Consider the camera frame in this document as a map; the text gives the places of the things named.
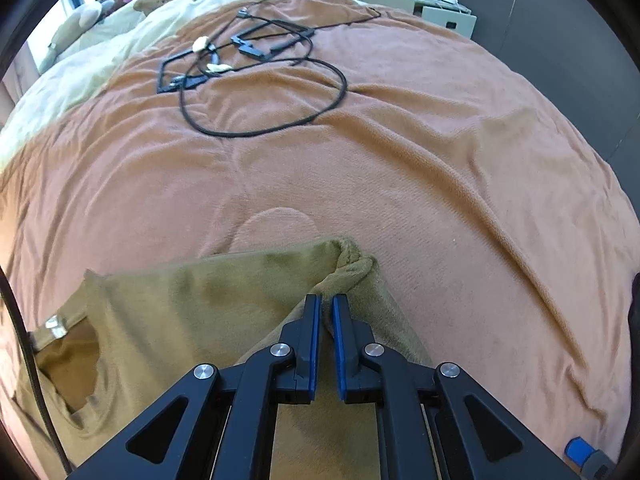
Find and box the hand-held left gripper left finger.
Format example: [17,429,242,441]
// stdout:
[65,294,322,480]

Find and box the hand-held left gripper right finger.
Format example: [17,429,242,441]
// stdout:
[332,294,583,480]

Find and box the brown printed t-shirt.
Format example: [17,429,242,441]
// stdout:
[15,236,436,480]

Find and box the orange blanket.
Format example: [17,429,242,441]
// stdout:
[0,0,631,480]

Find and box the white bedside cabinet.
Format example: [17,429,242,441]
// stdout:
[359,0,478,40]

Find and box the cream duvet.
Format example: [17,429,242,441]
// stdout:
[0,0,301,171]

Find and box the white plush toy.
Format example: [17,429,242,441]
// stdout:
[50,2,108,61]

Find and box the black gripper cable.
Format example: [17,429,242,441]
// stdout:
[0,265,73,476]

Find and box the black cable bundle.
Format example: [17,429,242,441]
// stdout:
[157,0,383,137]

